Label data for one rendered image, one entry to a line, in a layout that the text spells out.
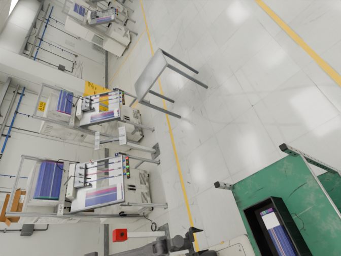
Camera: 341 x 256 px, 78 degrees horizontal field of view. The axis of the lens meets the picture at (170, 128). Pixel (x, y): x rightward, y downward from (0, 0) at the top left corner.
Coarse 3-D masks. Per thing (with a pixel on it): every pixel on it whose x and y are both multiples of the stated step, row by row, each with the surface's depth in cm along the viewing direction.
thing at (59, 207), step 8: (120, 152) 317; (48, 160) 293; (56, 160) 294; (136, 168) 356; (16, 176) 258; (16, 184) 253; (32, 200) 249; (40, 200) 253; (48, 200) 259; (8, 208) 236; (56, 208) 265; (144, 208) 302
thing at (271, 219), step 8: (272, 208) 104; (264, 216) 105; (272, 216) 102; (272, 224) 101; (280, 224) 99; (272, 232) 100; (280, 232) 98; (272, 240) 99; (280, 240) 97; (288, 240) 95; (280, 248) 96; (288, 248) 94
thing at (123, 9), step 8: (72, 0) 643; (80, 0) 647; (88, 0) 648; (96, 0) 655; (104, 0) 659; (112, 0) 715; (128, 0) 735; (96, 8) 680; (120, 8) 718; (128, 8) 688; (104, 16) 745; (120, 16) 706
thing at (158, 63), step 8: (160, 48) 297; (160, 56) 283; (168, 56) 305; (152, 64) 296; (160, 64) 277; (168, 64) 268; (184, 64) 321; (144, 72) 310; (152, 72) 290; (160, 72) 273; (144, 80) 303; (152, 80) 283; (192, 80) 296; (136, 88) 318; (144, 88) 296; (144, 96) 293; (160, 96) 353; (144, 104) 304; (168, 112) 328
